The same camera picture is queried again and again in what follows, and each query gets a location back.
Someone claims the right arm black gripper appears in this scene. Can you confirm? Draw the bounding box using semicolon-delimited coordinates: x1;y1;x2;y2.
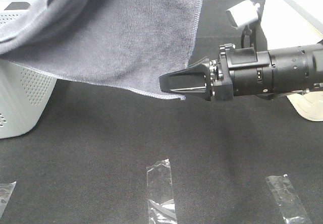
159;43;274;101

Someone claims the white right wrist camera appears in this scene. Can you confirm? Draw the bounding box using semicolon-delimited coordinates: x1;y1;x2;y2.
226;0;260;29

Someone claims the clear tape strip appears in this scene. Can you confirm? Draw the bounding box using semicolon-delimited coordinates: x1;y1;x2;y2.
146;159;177;223
0;181;17;218
265;174;312;224

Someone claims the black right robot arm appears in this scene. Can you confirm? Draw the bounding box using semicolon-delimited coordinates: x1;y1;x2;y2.
159;43;322;101

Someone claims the cream white storage bin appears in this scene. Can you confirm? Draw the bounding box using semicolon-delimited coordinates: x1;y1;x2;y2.
261;0;322;122

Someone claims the middle clear tape strip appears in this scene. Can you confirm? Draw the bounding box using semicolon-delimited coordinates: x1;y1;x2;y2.
146;159;177;223

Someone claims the right clear tape strip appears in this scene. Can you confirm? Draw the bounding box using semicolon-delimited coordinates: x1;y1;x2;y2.
265;174;312;224

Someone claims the grey perforated laundry basket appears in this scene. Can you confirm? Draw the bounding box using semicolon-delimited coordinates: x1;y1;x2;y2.
1;0;56;139

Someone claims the grey towel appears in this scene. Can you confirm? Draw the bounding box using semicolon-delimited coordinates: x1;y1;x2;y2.
1;0;203;99

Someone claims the left clear tape strip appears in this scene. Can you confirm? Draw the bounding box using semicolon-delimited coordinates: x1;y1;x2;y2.
0;181;17;218

